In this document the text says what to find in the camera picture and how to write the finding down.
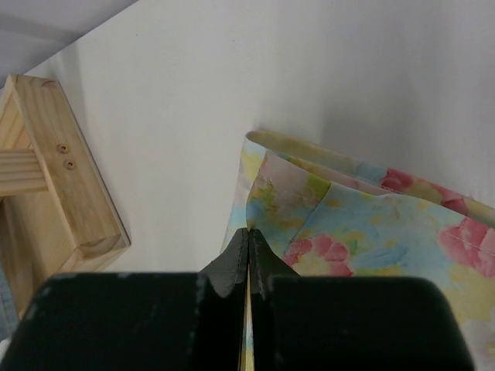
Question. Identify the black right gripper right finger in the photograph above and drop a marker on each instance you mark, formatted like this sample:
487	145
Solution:
348	323

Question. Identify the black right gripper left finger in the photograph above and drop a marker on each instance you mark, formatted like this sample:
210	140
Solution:
138	321

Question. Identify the floral pastel skirt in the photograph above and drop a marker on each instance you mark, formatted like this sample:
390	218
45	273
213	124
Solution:
327	214

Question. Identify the light blue denim garment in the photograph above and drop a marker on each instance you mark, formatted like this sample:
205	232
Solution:
8	314

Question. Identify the wooden clothes rack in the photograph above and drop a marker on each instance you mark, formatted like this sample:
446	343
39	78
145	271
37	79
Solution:
57	215

